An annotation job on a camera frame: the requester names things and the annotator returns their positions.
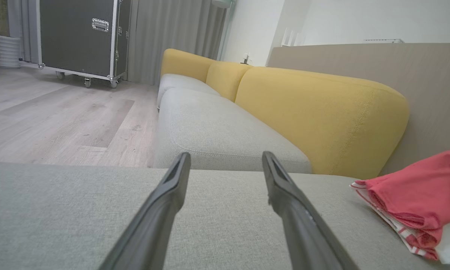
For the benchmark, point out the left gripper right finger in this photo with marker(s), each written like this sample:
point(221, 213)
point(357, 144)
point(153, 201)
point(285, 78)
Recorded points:
point(303, 232)

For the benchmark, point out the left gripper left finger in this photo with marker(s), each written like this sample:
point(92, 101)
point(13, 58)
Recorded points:
point(153, 225)

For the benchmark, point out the red basketball jersey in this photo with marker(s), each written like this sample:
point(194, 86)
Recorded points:
point(423, 187)

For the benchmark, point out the large grey sofa seat cushion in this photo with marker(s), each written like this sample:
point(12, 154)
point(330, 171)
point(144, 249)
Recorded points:
point(217, 127)

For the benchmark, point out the large yellow sofa back cushion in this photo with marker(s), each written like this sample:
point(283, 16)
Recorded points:
point(322, 112)

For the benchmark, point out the small grey sofa seat cushion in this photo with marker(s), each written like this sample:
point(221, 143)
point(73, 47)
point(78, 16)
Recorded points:
point(179, 80)

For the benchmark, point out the small yellow sofa back cushion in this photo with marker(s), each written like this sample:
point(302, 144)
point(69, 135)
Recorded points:
point(226, 78)

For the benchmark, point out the yellow sofa end cushion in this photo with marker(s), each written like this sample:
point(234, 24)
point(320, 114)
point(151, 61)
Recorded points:
point(183, 62)

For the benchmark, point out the small tabletop gadget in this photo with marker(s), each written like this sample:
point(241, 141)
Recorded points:
point(246, 59)

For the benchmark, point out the wide grey curtain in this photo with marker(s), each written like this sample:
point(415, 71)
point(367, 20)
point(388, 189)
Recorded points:
point(172, 37)

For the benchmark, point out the white slatted rack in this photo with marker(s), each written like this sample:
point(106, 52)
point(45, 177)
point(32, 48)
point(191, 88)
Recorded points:
point(292, 37)

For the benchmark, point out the black wheeled flight case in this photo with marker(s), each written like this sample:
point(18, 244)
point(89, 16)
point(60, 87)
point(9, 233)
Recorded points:
point(74, 37)

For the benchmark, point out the white ribbed bin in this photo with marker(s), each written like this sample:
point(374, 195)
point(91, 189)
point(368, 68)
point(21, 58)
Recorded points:
point(8, 52)

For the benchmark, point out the narrow grey curtain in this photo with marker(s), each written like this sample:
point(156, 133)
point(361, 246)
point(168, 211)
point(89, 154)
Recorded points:
point(26, 30)

